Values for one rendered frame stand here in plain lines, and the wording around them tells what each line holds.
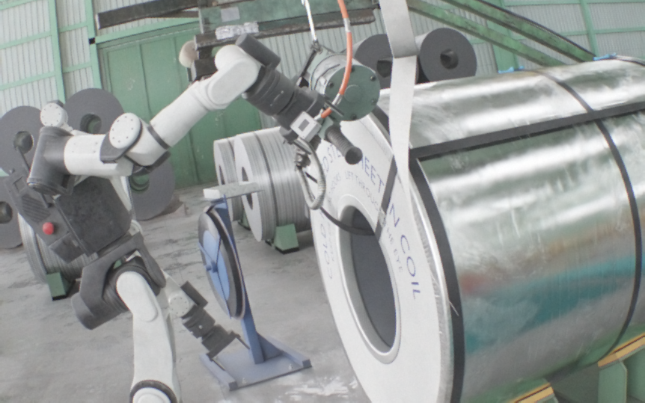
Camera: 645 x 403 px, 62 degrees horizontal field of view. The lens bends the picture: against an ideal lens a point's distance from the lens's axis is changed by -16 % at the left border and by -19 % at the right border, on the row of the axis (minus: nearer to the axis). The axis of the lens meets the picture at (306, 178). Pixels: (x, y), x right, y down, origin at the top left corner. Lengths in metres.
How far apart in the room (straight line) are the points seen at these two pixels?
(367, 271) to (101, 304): 1.05
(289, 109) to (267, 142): 5.61
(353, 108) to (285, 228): 5.38
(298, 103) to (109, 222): 0.59
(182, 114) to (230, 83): 0.12
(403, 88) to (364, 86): 0.40
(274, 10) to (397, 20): 1.62
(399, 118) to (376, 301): 1.26
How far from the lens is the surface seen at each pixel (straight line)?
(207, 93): 1.24
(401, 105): 1.14
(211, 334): 1.95
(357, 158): 1.42
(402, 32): 1.00
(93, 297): 1.70
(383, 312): 2.29
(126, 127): 1.29
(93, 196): 1.60
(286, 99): 1.30
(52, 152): 1.45
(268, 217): 6.82
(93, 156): 1.35
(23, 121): 13.21
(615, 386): 2.37
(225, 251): 3.27
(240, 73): 1.24
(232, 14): 2.55
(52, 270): 6.94
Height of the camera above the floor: 1.29
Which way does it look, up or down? 5 degrees down
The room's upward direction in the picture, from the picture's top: 11 degrees counter-clockwise
